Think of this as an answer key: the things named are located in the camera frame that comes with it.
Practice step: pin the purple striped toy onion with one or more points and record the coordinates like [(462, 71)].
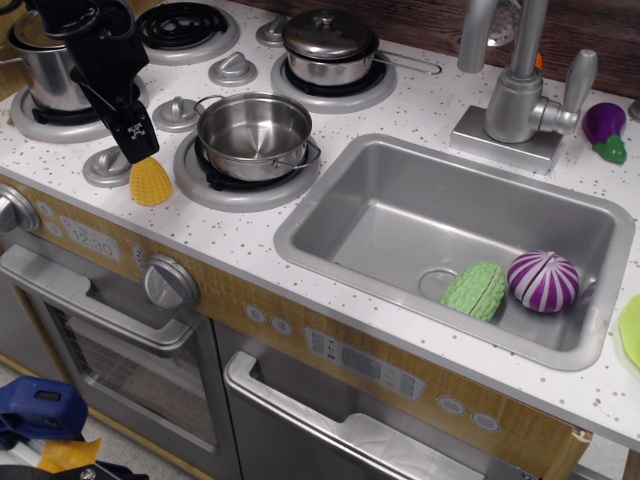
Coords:
[(543, 281)]

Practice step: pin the grey toy sink basin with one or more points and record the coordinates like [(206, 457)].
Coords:
[(400, 221)]

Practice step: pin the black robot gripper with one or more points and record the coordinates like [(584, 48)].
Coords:
[(106, 61)]

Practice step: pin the light green plate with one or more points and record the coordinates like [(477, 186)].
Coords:
[(629, 328)]

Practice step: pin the back left coil burner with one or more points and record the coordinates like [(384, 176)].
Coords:
[(185, 33)]

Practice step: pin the back right stove burner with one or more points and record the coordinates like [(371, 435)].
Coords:
[(377, 86)]

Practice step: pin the tall steel stock pot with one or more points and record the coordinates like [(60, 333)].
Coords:
[(46, 64)]

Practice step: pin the blue clamp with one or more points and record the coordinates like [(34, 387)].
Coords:
[(40, 409)]

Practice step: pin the silver oven dial left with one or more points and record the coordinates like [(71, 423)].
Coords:
[(16, 211)]

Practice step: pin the front left stove burner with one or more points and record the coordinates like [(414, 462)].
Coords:
[(23, 119)]

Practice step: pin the stove burner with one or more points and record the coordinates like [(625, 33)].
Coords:
[(377, 86), (23, 119), (200, 182)]

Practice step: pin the grey stove knob back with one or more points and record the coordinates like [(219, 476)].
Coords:
[(271, 34)]

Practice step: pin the yellow toy corn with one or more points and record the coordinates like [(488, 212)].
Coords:
[(149, 183)]

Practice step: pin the silver toy faucet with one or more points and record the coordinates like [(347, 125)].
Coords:
[(521, 127)]

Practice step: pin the open steel pan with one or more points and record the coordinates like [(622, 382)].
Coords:
[(255, 136)]

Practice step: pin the toy dishwasher door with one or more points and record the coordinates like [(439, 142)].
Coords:
[(292, 421)]

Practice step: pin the green toy bitter gourd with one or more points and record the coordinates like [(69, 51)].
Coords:
[(477, 291)]

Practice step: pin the silver oven dial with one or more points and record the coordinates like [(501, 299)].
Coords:
[(167, 284), (16, 211)]

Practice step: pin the toy oven door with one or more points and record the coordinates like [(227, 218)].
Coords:
[(154, 373)]

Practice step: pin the lidded steel saucepan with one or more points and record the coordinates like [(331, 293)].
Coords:
[(332, 47)]

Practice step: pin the yellow tape piece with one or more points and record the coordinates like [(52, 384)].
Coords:
[(62, 455)]

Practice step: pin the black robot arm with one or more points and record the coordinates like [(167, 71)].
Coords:
[(63, 19)]

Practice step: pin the grey stove knob front left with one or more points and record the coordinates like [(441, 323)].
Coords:
[(108, 168)]

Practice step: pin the silver slotted ladle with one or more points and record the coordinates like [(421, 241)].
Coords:
[(504, 25)]

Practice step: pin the silver oven dial right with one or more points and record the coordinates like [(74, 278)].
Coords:
[(167, 284)]

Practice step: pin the grey stove knob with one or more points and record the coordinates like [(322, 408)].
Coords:
[(233, 71), (108, 168), (176, 115), (271, 34)]

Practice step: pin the grey stove knob middle left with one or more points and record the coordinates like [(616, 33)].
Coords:
[(176, 115)]

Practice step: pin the grey stove knob centre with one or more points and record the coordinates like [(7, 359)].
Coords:
[(233, 71)]

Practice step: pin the purple toy eggplant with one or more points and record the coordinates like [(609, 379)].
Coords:
[(603, 125)]

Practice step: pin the front right stove burner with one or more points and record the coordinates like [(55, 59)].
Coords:
[(200, 182)]

